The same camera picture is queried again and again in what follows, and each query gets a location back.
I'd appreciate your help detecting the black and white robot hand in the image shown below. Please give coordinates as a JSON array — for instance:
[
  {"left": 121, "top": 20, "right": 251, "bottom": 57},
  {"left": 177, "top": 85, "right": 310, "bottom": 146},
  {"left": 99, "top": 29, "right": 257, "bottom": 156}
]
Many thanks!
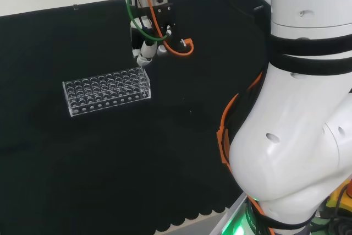
[{"left": 129, "top": 20, "right": 168, "bottom": 67}]

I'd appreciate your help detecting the clear test tube rack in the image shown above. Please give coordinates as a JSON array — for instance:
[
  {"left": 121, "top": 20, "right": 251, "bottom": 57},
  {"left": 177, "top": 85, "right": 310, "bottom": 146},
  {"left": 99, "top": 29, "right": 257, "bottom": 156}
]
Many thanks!
[{"left": 62, "top": 67, "right": 152, "bottom": 118}]

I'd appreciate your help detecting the black bench cloth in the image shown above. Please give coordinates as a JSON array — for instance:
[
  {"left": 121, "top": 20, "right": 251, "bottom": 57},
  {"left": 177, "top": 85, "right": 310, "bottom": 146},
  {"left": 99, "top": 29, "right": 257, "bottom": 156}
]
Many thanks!
[{"left": 0, "top": 0, "right": 272, "bottom": 235}]

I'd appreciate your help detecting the yellow stop button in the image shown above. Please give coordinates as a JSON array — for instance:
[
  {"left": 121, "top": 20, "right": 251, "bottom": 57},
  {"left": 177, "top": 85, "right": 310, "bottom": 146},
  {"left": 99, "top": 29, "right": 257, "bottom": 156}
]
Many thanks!
[{"left": 325, "top": 177, "right": 352, "bottom": 217}]

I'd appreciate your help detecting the orange cable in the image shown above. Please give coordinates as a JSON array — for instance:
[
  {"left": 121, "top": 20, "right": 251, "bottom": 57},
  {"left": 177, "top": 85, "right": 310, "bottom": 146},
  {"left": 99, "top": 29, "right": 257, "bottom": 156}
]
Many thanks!
[{"left": 139, "top": 0, "right": 274, "bottom": 235}]

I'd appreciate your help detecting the green cable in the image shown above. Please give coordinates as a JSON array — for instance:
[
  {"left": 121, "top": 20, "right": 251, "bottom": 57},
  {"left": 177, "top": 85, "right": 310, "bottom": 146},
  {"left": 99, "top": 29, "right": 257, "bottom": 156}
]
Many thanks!
[{"left": 126, "top": 0, "right": 169, "bottom": 42}]

